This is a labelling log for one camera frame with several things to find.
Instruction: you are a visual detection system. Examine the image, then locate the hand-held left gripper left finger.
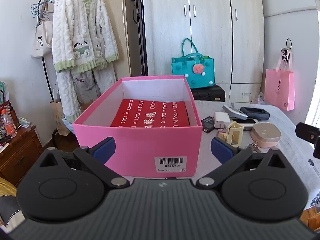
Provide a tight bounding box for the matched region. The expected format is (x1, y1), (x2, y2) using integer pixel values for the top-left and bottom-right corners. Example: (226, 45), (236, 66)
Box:
(39, 137), (130, 189)

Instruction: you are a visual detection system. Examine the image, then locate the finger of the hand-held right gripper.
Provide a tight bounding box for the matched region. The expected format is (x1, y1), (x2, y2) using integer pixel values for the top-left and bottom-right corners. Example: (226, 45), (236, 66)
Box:
(295, 122), (320, 159)

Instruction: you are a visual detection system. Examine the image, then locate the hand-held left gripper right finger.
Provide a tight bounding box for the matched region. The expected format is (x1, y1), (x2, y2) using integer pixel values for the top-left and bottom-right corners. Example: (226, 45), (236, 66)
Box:
(195, 137), (287, 189)

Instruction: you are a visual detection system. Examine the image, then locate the beige plastic clip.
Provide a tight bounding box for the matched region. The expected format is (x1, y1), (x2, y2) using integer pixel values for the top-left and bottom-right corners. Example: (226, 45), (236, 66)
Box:
(218, 121), (244, 148)

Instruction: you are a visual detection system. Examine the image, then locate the white charger plug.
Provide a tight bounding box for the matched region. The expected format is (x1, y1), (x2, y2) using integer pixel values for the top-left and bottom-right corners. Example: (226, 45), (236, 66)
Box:
(213, 112), (231, 130)

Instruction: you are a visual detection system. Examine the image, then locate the bunch of silver keys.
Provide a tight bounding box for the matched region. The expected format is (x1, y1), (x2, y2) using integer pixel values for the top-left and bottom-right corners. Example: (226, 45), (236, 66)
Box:
(248, 141), (262, 153)

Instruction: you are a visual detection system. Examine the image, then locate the pink cardboard box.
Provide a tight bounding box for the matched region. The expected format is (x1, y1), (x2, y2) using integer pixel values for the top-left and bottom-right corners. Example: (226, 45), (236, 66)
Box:
(72, 75), (202, 178)

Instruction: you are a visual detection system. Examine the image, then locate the beige rounded case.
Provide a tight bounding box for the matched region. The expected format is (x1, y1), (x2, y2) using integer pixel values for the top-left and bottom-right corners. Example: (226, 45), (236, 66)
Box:
(251, 122), (282, 148)

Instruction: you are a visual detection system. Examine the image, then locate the small black battery pack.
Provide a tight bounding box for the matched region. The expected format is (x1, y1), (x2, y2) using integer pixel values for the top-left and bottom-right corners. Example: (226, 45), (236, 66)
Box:
(201, 116), (215, 133)

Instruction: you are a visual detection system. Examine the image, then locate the white phone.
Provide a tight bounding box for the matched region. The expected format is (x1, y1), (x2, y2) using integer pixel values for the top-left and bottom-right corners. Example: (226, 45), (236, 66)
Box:
(234, 118), (258, 131)

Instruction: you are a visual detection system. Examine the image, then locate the grey handheld device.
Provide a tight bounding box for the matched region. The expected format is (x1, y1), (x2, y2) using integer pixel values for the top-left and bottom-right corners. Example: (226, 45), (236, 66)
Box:
(222, 104), (248, 120)

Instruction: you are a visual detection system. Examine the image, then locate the printed white plastic bag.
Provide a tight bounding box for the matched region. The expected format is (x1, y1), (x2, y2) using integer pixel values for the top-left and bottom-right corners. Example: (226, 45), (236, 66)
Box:
(61, 115), (73, 128)

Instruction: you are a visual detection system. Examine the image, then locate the black handheld device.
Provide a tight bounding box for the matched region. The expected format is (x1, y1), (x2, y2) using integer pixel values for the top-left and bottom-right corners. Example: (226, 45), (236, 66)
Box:
(240, 107), (270, 120)

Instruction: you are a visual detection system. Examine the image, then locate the pink shopping bag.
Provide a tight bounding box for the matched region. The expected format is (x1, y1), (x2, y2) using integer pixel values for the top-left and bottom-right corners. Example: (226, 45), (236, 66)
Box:
(264, 50), (295, 111)

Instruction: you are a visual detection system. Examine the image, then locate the red printed box liner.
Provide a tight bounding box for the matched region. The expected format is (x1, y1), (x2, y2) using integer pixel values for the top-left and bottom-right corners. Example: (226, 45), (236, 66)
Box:
(110, 99), (190, 128)

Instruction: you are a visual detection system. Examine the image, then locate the plain brown paper bag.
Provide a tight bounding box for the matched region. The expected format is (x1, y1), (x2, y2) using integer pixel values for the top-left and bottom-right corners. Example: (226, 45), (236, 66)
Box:
(50, 97), (73, 136)

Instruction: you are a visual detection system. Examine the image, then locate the black suitcase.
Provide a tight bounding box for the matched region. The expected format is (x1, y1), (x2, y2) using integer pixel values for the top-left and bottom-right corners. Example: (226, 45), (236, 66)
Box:
(191, 84), (226, 102)

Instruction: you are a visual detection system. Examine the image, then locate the clear plastic bag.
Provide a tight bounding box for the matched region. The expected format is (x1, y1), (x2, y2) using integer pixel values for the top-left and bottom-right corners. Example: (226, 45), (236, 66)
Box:
(251, 92), (265, 105)

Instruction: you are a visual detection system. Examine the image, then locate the wooden cabinet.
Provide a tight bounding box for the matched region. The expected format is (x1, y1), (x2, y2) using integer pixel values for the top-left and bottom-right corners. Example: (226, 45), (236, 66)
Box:
(0, 122), (44, 187)

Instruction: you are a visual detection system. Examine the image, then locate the teal felt handbag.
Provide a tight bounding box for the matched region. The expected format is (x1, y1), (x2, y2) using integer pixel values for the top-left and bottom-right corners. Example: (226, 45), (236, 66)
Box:
(171, 38), (215, 89)

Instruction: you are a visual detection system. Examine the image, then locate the black clothes rack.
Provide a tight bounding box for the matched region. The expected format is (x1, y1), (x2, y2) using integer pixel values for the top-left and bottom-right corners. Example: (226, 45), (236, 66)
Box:
(37, 0), (83, 100)

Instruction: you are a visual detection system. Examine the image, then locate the orange drink bottle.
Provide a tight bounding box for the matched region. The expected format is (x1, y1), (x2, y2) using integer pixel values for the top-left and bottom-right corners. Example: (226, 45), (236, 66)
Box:
(0, 109), (17, 137)

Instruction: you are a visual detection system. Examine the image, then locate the yellow cloth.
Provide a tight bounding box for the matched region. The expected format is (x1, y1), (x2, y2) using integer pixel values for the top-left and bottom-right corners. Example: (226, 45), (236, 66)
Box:
(0, 177), (25, 230)

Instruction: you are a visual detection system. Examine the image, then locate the green printed packet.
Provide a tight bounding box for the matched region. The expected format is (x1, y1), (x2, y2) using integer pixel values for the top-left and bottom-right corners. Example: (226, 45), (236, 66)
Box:
(0, 81), (9, 103)

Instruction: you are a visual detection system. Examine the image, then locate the white fluffy robe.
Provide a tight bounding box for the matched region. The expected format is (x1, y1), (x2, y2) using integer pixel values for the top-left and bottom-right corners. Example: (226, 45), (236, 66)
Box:
(52, 0), (120, 123)

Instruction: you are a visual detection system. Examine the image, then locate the light wood wardrobe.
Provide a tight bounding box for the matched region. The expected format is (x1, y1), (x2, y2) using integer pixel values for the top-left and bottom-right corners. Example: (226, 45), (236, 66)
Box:
(140, 0), (265, 103)

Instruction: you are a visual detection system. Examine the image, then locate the black tripod stand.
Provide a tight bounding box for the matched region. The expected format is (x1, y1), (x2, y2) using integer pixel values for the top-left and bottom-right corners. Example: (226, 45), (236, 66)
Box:
(130, 0), (149, 77)

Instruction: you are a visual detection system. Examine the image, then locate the cream canvas tote bag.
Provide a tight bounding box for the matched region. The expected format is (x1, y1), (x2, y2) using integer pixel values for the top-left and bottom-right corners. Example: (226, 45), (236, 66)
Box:
(30, 2), (54, 58)

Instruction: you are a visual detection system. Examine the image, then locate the light blue clothes hanger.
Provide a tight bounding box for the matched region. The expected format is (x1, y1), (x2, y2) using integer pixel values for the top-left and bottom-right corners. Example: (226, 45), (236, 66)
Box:
(31, 0), (54, 18)

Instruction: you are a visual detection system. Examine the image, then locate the black looped cord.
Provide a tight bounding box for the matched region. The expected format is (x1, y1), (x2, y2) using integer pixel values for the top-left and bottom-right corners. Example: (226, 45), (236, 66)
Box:
(281, 39), (293, 62)

